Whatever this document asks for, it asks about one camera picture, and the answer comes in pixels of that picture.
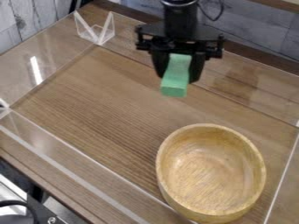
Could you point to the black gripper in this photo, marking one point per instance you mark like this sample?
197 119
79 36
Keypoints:
202 42

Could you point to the green rectangular block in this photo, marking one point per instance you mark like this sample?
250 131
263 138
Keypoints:
177 76

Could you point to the wooden bowl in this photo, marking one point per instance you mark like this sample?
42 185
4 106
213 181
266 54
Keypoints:
211 173

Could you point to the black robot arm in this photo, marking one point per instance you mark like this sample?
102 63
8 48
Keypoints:
181 13

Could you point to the clear acrylic corner bracket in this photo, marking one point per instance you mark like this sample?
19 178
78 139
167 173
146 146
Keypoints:
96 34

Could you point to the clear acrylic enclosure wall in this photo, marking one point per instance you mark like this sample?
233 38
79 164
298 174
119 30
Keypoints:
83 120

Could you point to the black metal table bracket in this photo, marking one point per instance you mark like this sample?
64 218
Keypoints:
35 199

